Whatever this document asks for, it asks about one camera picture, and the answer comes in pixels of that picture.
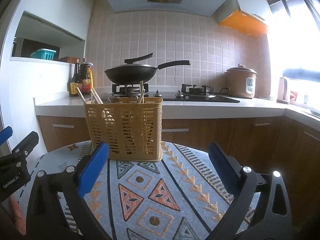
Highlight wooden chopstick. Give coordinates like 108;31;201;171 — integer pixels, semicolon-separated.
91;88;103;104
76;87;86;104

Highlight wooden base cabinets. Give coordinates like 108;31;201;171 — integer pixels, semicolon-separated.
36;114;320;230

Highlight patterned blue table cloth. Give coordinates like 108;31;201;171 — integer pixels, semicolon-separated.
15;139;261;240

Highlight wooden chopstick in basket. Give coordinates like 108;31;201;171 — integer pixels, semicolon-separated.
76;87;86;104

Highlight yellow slotted utensil basket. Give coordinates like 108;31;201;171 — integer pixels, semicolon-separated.
84;97;163;162

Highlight dark soy sauce bottle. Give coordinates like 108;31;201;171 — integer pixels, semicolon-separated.
69;59;80;96

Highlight teal plastic basket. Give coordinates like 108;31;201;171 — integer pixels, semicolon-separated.
30;48;56;60

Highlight red label sauce bottle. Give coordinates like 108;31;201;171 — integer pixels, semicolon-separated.
80;58;92;94

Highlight white electric kettle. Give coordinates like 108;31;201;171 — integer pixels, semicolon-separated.
277;77;291;104

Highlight yellow label sauce bottle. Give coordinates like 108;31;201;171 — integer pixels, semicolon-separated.
87;62;94;89

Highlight beige rice cooker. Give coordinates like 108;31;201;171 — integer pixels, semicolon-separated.
225;64;257;99

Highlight black glass gas stove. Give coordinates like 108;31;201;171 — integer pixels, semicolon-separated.
112;83;240;103

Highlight wooden chopsticks in basket right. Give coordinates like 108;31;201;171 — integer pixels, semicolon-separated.
137;81;145;103

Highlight black wok lid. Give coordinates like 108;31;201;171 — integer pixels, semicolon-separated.
124;53;153;64

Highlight black wok with handle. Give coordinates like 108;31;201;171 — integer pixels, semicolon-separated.
105;60;190;85

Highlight orange wall cabinet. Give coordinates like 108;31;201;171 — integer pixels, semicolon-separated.
219;10;267;38

